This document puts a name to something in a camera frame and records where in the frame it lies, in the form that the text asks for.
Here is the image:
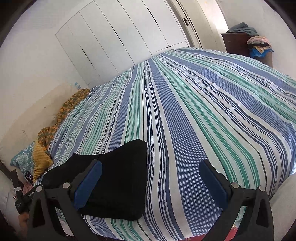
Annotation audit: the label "teal cloth on cabinet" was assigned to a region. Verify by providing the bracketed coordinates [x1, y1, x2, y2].
[227, 22, 258, 36]

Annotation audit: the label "teal floral pillow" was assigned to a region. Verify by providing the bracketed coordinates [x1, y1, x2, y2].
[10, 142, 35, 176]

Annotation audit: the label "dark wooden cabinet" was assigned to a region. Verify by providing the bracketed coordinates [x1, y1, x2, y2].
[221, 33, 273, 67]

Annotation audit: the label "person's left hand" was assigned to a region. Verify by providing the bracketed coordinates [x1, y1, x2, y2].
[18, 212, 30, 237]

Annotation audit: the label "striped blue green bedsheet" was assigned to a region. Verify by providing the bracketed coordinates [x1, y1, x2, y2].
[38, 48, 295, 240]

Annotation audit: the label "mustard yellow textured pillow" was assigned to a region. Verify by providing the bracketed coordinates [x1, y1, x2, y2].
[32, 141, 53, 182]

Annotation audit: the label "black pants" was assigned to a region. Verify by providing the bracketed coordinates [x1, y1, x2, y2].
[41, 139, 147, 221]

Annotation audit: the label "orange green floral blanket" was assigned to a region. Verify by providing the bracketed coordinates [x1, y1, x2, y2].
[37, 88, 90, 151]

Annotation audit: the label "white door with handle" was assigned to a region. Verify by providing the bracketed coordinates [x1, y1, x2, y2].
[167, 1, 217, 49]

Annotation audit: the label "white wardrobe doors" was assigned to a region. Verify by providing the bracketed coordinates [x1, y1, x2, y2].
[56, 1, 189, 88]

